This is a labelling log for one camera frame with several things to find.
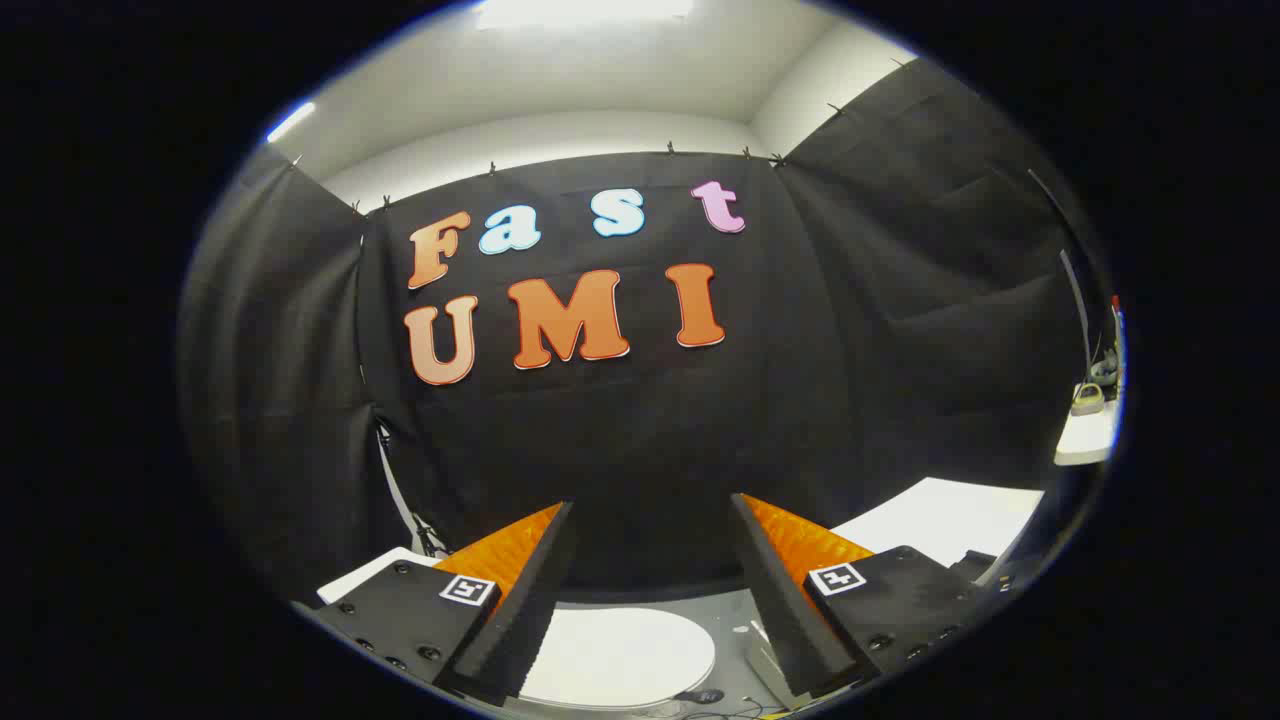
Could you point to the white low shelf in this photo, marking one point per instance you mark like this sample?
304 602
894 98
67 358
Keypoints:
1085 440

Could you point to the black backdrop cloth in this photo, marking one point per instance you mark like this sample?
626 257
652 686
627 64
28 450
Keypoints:
640 440

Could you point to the small white box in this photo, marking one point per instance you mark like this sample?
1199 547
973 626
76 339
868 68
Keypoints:
763 660

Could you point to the thin white tube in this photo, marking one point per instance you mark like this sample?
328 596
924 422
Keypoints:
397 490

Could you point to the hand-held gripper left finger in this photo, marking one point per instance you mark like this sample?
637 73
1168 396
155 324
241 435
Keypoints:
525 610

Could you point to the white drawer cabinet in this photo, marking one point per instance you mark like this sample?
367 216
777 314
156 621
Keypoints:
940 515

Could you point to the small ceiling light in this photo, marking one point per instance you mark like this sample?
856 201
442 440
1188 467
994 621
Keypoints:
290 122

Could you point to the grey shoe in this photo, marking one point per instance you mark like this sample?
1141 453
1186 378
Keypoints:
1088 400

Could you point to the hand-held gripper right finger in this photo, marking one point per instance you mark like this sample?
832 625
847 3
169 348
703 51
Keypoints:
785 610

